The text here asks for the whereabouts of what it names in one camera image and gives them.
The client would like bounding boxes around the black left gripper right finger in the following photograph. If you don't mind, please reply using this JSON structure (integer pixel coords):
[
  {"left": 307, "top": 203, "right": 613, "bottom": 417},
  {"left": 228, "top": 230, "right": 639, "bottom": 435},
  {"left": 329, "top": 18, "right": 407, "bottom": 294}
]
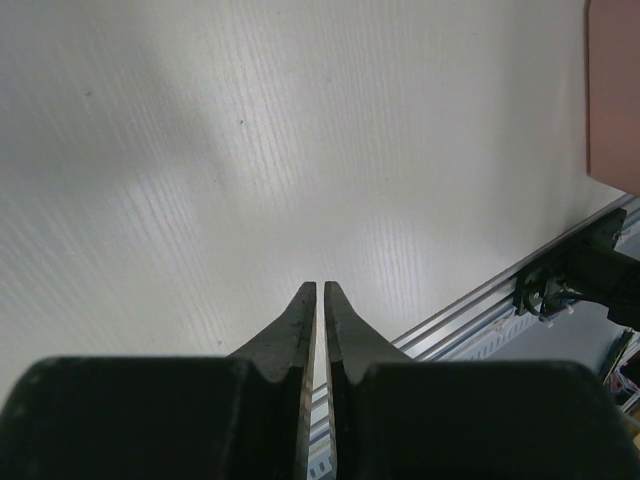
[{"left": 324, "top": 281, "right": 639, "bottom": 479}]

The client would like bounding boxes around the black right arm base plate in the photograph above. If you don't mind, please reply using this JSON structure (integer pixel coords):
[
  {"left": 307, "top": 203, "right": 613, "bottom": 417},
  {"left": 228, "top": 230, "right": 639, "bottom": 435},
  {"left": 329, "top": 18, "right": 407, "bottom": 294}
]
[{"left": 513, "top": 208, "right": 627, "bottom": 319}]

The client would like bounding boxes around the aluminium front rail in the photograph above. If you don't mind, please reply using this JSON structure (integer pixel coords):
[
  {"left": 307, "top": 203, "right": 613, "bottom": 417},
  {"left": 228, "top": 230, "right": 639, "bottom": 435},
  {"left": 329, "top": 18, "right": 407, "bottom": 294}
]
[{"left": 392, "top": 194, "right": 639, "bottom": 361}]

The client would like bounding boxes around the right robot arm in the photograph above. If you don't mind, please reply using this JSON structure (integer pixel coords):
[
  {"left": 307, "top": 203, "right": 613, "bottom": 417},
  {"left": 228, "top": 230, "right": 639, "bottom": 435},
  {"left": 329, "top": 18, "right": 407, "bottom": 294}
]
[{"left": 565, "top": 245, "right": 639, "bottom": 331}]

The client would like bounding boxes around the pink divided organiser tray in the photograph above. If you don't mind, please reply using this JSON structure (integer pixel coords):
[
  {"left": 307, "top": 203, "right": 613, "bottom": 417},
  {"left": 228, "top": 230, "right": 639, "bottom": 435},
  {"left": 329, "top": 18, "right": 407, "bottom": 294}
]
[{"left": 587, "top": 0, "right": 639, "bottom": 195}]

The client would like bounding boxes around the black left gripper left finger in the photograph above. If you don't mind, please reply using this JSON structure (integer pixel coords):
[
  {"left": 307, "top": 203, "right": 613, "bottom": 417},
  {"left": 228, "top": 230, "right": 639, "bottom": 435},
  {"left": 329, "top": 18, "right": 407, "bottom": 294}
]
[{"left": 1, "top": 282, "right": 317, "bottom": 479}]

